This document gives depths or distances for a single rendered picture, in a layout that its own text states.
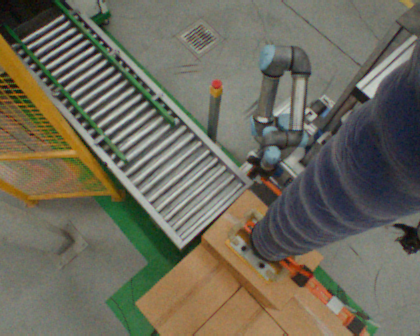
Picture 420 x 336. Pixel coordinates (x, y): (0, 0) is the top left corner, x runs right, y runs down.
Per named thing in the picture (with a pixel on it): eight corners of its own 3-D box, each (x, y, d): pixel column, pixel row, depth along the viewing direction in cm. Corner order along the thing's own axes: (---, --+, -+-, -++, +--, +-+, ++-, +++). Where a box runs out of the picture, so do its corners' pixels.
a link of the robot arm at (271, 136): (282, 132, 179) (283, 152, 175) (261, 132, 178) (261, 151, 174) (285, 125, 171) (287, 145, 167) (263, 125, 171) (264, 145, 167)
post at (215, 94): (205, 146, 320) (209, 86, 225) (210, 142, 321) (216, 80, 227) (210, 151, 318) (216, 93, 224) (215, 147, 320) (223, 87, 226)
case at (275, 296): (200, 244, 236) (201, 235, 198) (239, 204, 247) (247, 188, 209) (266, 308, 224) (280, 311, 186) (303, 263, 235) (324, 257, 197)
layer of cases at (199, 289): (143, 301, 259) (134, 303, 222) (237, 215, 285) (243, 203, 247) (254, 436, 234) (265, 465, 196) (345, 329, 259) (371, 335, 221)
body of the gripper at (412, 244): (392, 240, 136) (410, 236, 124) (405, 226, 138) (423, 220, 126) (407, 255, 134) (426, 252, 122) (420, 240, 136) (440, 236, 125)
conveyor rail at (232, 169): (69, 14, 314) (61, -3, 297) (73, 11, 316) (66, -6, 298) (242, 191, 264) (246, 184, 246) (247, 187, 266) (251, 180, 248)
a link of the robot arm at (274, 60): (275, 141, 195) (296, 53, 155) (249, 140, 195) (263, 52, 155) (272, 127, 203) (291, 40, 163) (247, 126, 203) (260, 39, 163)
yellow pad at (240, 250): (224, 243, 197) (224, 242, 192) (235, 231, 200) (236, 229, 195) (268, 285, 190) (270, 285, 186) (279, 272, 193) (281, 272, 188)
